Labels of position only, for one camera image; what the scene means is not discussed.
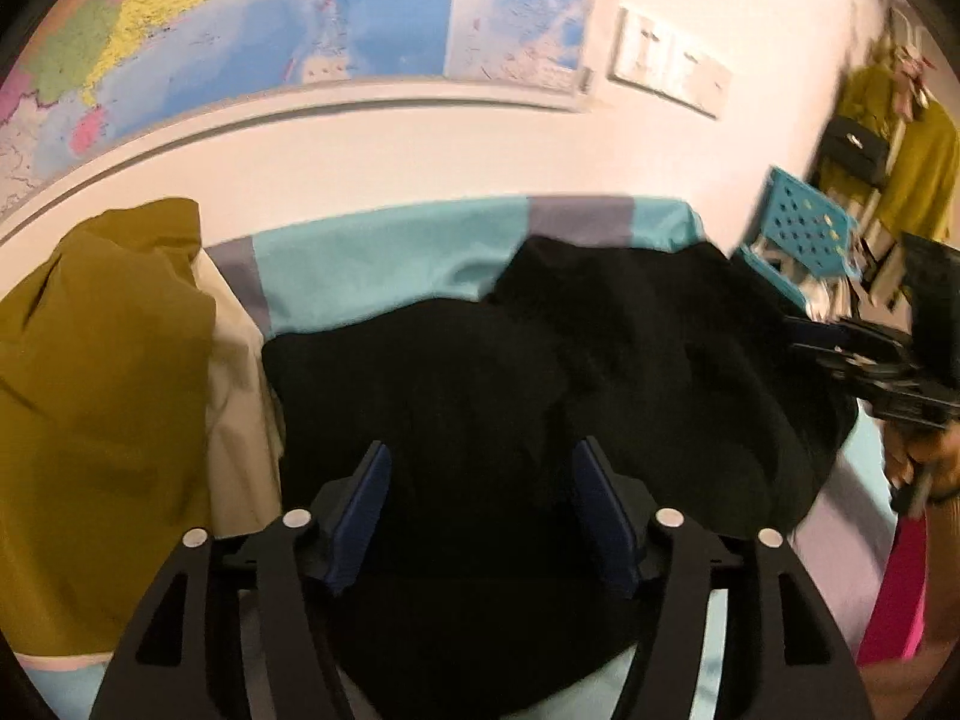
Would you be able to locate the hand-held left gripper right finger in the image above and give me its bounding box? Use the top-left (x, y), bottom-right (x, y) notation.
top-left (572, 436), bottom-right (875, 720)

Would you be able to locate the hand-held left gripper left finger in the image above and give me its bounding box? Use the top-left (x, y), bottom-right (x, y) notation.
top-left (90, 441), bottom-right (393, 720)

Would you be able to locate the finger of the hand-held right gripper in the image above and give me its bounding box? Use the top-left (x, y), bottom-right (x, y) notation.
top-left (814, 356), bottom-right (953, 421)
top-left (784, 315), bottom-right (912, 362)

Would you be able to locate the black garment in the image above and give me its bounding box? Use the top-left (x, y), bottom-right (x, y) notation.
top-left (261, 236), bottom-right (860, 717)

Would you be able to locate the person's right forearm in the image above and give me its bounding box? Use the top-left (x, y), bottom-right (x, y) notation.
top-left (921, 496), bottom-right (960, 661)

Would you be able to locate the person's right hand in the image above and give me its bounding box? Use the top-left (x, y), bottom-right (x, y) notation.
top-left (883, 420), bottom-right (960, 517)

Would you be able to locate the teal perforated plastic stool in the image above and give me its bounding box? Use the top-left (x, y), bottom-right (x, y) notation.
top-left (739, 165), bottom-right (860, 316)

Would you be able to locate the hanging olive coat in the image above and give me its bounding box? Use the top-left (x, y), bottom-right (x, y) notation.
top-left (876, 101), bottom-right (959, 242)
top-left (825, 64), bottom-right (902, 200)

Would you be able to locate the beige cloth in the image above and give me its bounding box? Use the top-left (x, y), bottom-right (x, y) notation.
top-left (191, 247), bottom-right (287, 541)

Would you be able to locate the black handbag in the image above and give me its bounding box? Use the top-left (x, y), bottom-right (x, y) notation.
top-left (817, 116), bottom-right (895, 186)

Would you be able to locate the pink clothing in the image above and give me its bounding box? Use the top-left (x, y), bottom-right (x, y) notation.
top-left (855, 517), bottom-right (929, 667)

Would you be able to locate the pink and white scarf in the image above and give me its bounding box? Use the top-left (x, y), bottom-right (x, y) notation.
top-left (891, 43), bottom-right (937, 119)

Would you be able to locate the turquoise striped bed sheet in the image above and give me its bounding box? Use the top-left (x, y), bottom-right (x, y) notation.
top-left (22, 195), bottom-right (912, 720)

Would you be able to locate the olive garment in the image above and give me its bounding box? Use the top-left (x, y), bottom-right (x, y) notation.
top-left (0, 197), bottom-right (218, 657)

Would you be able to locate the white wall panel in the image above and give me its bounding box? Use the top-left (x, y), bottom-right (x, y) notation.
top-left (609, 6), bottom-right (733, 119)

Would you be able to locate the blue wall map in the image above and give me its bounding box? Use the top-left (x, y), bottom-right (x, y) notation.
top-left (446, 0), bottom-right (607, 115)

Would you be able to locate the colourful wall map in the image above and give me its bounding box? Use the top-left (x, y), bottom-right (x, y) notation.
top-left (0, 0), bottom-right (460, 215)

